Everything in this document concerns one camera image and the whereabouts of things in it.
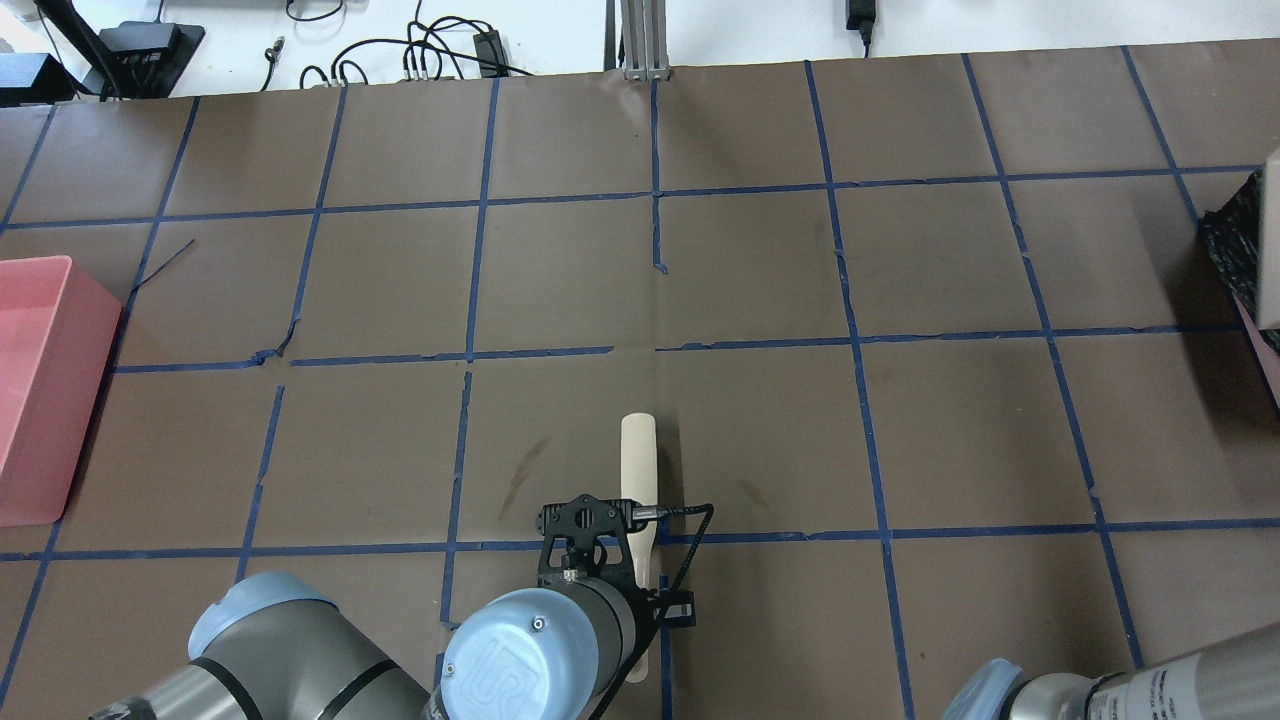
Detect pink plastic bin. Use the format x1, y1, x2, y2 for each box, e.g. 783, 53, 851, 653
1, 255, 122, 528

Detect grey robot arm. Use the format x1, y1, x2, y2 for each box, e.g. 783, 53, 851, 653
942, 623, 1279, 719
93, 571, 696, 719

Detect aluminium frame post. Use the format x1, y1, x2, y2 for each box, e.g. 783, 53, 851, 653
621, 0, 671, 82

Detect black device box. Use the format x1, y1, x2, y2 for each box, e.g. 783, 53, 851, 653
97, 20, 206, 99

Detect black cables on table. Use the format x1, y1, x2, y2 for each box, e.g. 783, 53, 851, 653
262, 0, 536, 91

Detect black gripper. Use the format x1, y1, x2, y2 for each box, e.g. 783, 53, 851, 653
625, 587, 695, 641

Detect bin with black trash bag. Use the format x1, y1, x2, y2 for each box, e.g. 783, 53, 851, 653
1197, 169, 1279, 352

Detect black power adapter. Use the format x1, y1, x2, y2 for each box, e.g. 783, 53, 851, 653
846, 0, 878, 35

